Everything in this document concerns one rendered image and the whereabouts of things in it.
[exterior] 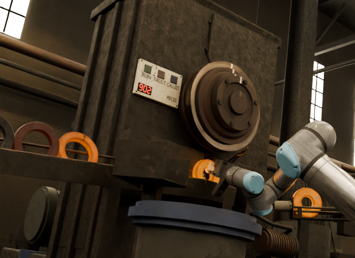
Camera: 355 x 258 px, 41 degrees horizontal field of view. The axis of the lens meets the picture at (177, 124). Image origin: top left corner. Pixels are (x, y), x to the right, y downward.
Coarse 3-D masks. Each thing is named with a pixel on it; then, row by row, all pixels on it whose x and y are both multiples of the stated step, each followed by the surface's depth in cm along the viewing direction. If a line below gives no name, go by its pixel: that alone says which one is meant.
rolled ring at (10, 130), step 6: (0, 120) 180; (6, 120) 181; (0, 126) 181; (6, 126) 181; (6, 132) 181; (12, 132) 182; (6, 138) 180; (12, 138) 181; (6, 144) 180; (12, 144) 181
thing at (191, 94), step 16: (208, 64) 242; (224, 64) 249; (192, 80) 239; (192, 96) 233; (192, 112) 232; (192, 128) 237; (256, 128) 255; (208, 144) 240; (224, 144) 240; (240, 144) 247
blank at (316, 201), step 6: (300, 192) 248; (306, 192) 249; (312, 192) 249; (294, 198) 247; (300, 198) 247; (312, 198) 248; (318, 198) 248; (294, 204) 246; (300, 204) 247; (312, 204) 249; (318, 204) 247; (318, 210) 246; (306, 216) 245; (312, 216) 245
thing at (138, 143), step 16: (128, 144) 177; (144, 144) 175; (160, 144) 173; (128, 160) 175; (144, 160) 173; (160, 160) 171; (176, 160) 197; (128, 176) 173; (144, 176) 171; (160, 176) 169; (176, 176) 195; (144, 192) 183; (160, 192) 185
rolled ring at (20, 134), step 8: (24, 128) 185; (32, 128) 187; (40, 128) 189; (48, 128) 191; (16, 136) 183; (48, 136) 191; (56, 136) 192; (16, 144) 182; (56, 144) 192; (48, 152) 192; (56, 152) 191
